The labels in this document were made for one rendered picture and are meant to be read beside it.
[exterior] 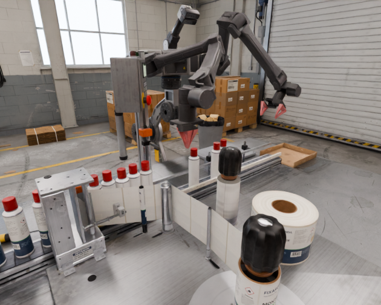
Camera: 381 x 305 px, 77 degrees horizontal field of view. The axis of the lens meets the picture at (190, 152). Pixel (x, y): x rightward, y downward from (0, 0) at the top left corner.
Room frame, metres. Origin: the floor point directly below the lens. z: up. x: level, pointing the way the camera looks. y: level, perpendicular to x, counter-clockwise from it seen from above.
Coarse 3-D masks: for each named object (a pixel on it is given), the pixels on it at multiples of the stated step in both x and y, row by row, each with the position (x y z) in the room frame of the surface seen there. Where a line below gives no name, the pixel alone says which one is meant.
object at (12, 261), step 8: (256, 160) 1.38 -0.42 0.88; (272, 160) 1.38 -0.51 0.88; (192, 192) 0.99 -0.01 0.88; (40, 240) 0.66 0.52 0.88; (40, 248) 0.63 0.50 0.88; (48, 248) 0.63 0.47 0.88; (8, 256) 0.59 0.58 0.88; (32, 256) 0.59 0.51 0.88; (40, 256) 0.59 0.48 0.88; (8, 264) 0.56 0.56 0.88; (16, 264) 0.56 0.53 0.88; (0, 272) 0.53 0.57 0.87
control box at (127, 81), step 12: (120, 60) 0.87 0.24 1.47; (132, 60) 0.87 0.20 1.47; (144, 60) 1.01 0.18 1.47; (120, 72) 0.87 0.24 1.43; (132, 72) 0.87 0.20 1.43; (120, 84) 0.87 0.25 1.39; (132, 84) 0.87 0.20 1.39; (120, 96) 0.87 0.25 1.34; (132, 96) 0.87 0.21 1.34; (144, 96) 0.93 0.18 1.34; (120, 108) 0.87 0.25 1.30; (132, 108) 0.87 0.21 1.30
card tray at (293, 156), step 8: (280, 144) 1.73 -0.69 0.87; (288, 144) 1.73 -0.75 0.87; (264, 152) 1.61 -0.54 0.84; (272, 152) 1.63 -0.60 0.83; (288, 152) 1.63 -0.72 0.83; (296, 152) 1.63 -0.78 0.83; (304, 152) 1.62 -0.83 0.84; (312, 152) 1.58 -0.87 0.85; (288, 160) 1.48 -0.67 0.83; (296, 160) 1.48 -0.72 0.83; (304, 160) 1.45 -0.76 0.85
